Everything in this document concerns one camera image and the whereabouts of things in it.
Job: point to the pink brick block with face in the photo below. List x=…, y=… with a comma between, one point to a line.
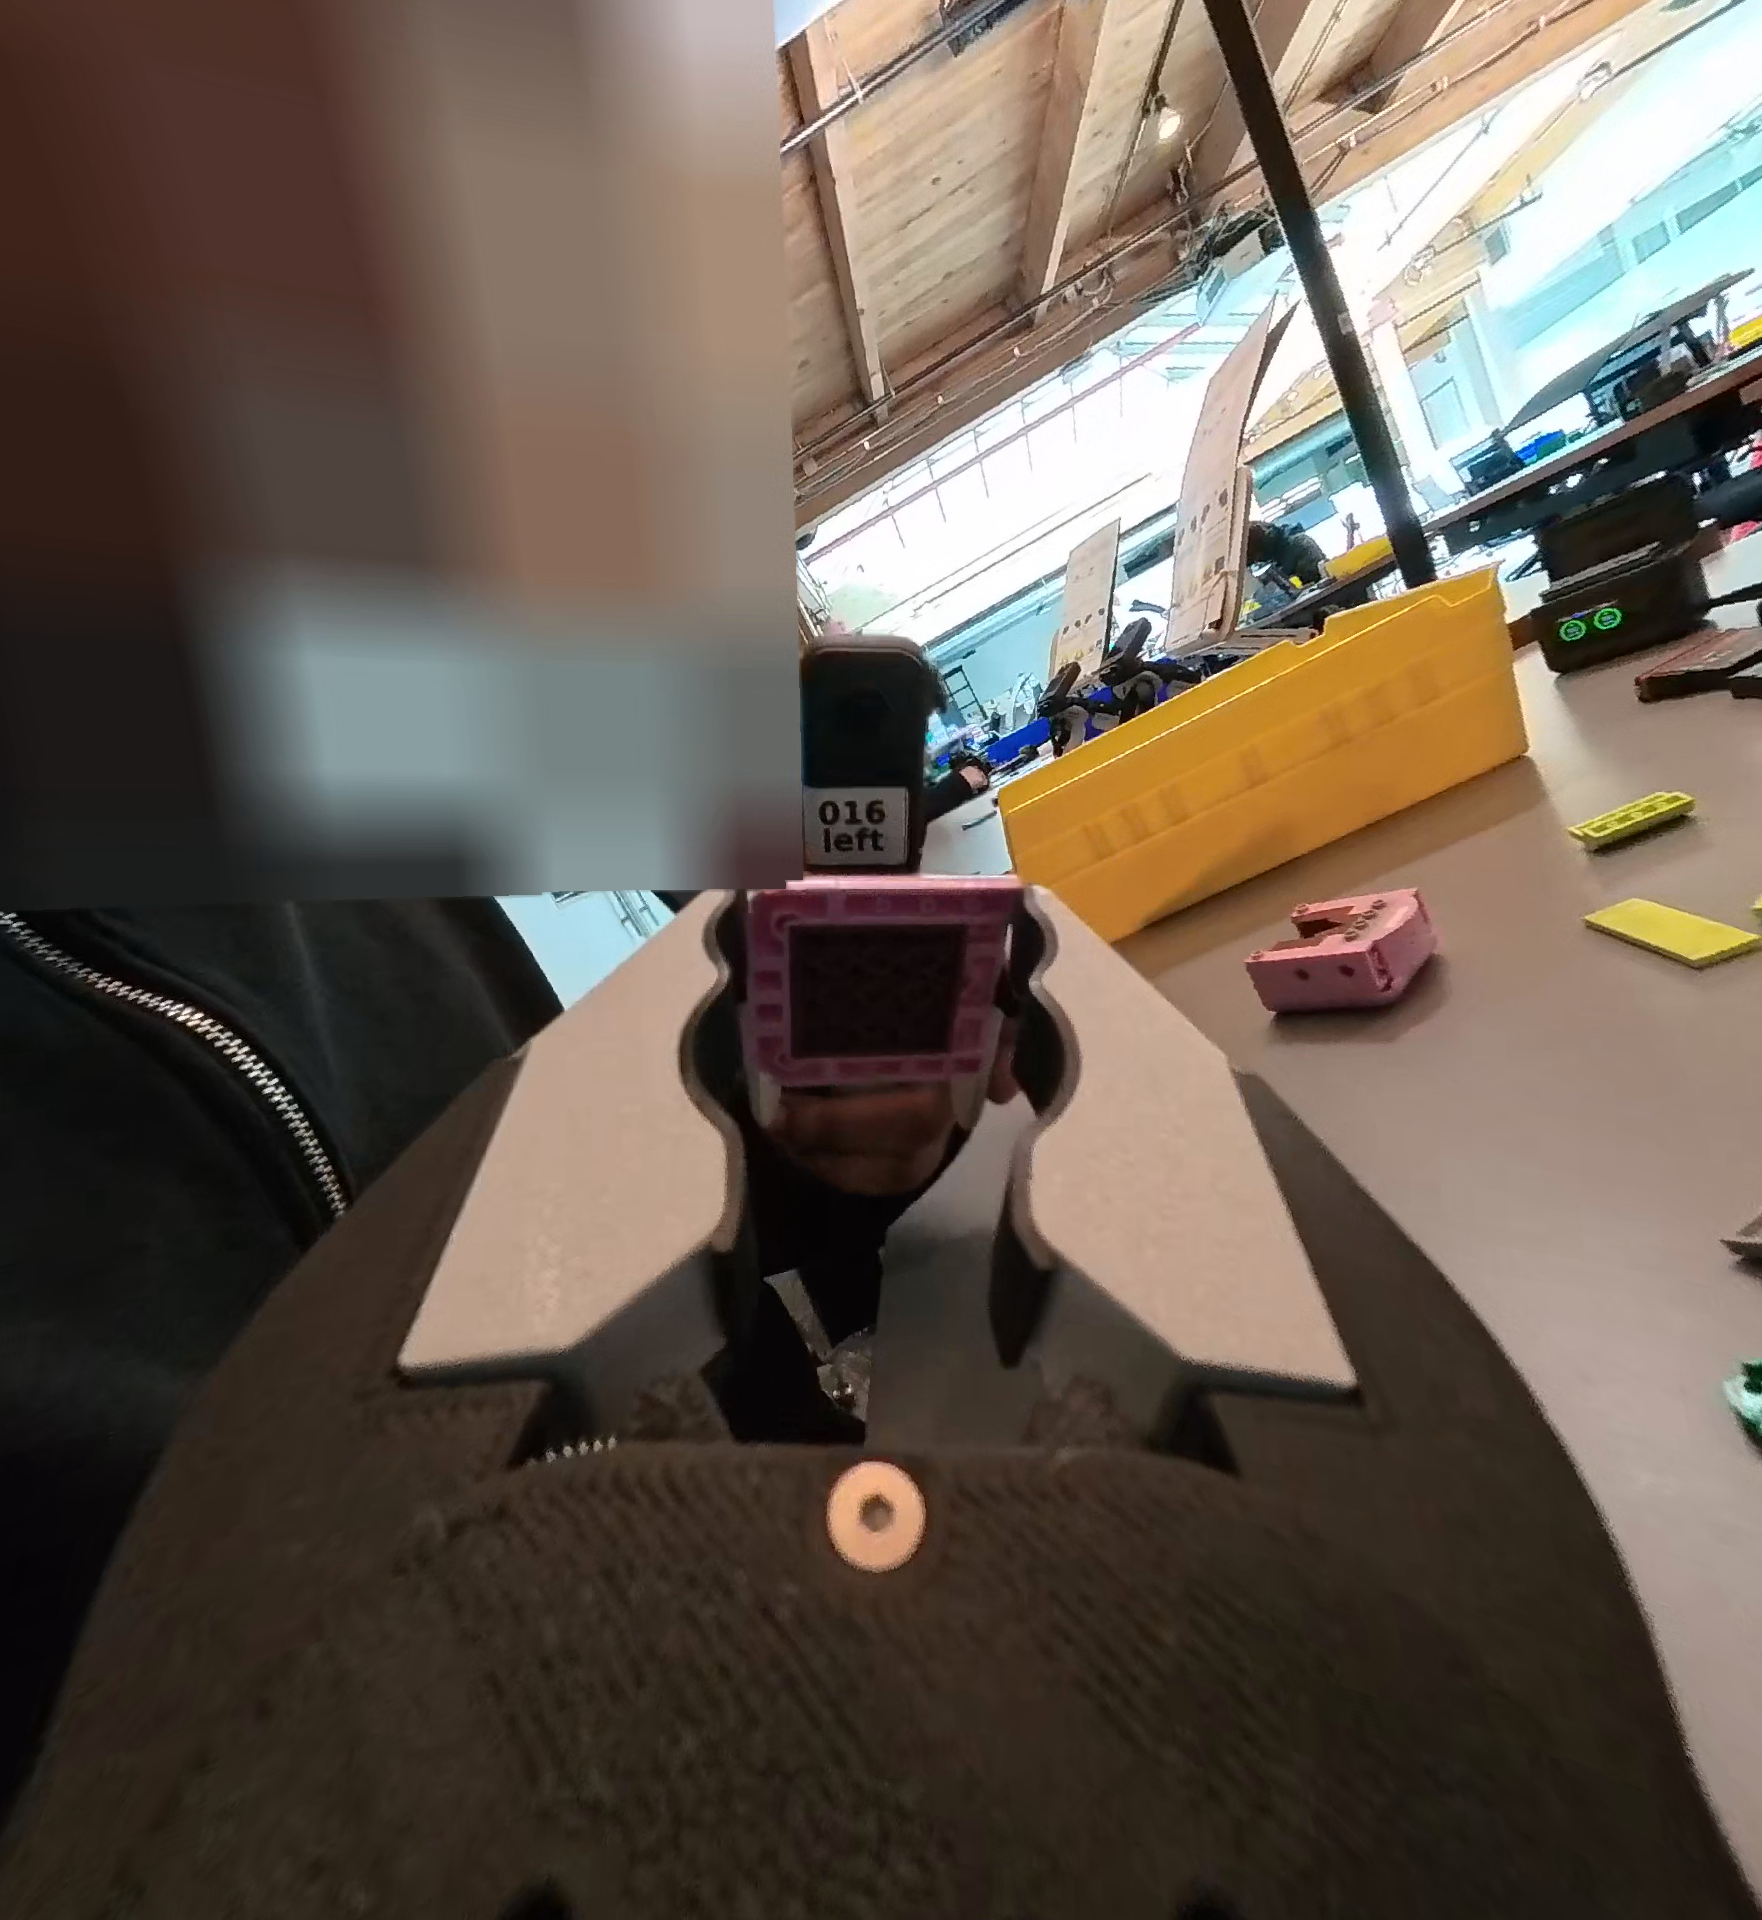
x=881, y=982

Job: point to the black pole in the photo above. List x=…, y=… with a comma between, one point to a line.
x=1310, y=301

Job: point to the yellow plastic bin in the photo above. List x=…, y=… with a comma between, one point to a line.
x=1271, y=750

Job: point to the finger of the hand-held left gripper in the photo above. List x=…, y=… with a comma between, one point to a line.
x=968, y=1092
x=765, y=1104

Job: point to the person's black jacket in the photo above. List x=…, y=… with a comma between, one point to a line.
x=72, y=1201

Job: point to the black charger with green lights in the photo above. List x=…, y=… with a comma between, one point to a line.
x=1610, y=615

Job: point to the lime smooth flat tile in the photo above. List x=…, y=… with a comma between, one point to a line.
x=1673, y=931

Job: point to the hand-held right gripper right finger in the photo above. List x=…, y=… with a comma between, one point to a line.
x=1165, y=1169

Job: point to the pink brick block with holes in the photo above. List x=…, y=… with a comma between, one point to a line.
x=1343, y=953

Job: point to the lime two-row studded plate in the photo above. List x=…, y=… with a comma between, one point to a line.
x=1631, y=819

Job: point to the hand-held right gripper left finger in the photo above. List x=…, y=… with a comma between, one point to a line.
x=582, y=1169

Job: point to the person's left hand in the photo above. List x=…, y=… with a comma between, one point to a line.
x=851, y=1147

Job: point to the cardboard panel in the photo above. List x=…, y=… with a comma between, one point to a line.
x=1092, y=594
x=1218, y=495

